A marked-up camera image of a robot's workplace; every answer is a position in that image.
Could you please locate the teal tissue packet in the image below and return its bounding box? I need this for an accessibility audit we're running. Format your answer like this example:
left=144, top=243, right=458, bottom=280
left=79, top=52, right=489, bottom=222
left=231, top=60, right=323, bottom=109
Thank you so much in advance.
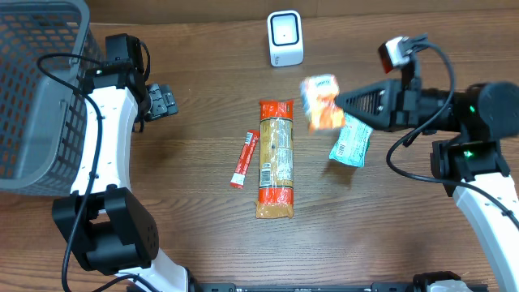
left=328, top=114, right=373, bottom=168

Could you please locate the thin red stick sachet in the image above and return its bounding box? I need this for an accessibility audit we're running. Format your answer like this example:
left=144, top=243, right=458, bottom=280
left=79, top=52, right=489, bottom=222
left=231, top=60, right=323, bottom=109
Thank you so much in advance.
left=230, top=130, right=260, bottom=189

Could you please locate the long orange noodle packet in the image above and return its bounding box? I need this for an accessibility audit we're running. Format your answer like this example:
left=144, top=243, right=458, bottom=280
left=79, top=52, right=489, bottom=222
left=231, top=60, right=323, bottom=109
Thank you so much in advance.
left=256, top=101, right=294, bottom=219

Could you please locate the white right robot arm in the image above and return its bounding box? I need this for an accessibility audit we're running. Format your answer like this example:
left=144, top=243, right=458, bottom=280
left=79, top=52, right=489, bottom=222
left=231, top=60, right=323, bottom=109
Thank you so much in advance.
left=335, top=80, right=518, bottom=291

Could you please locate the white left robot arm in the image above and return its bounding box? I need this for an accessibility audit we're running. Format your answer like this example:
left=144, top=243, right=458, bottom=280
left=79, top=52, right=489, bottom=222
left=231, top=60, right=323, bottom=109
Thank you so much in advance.
left=52, top=58, right=199, bottom=291

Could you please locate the white barcode scanner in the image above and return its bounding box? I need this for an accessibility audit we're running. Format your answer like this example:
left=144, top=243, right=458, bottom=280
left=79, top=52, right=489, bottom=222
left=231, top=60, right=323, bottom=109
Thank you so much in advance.
left=267, top=10, right=304, bottom=67

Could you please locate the dark grey plastic basket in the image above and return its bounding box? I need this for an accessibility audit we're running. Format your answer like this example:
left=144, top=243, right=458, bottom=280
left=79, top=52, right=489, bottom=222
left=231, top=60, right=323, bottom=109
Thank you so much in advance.
left=1, top=0, right=103, bottom=196

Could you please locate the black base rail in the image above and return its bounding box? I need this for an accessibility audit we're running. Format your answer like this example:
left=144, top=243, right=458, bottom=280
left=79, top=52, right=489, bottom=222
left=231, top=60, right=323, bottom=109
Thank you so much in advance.
left=199, top=282, right=414, bottom=292

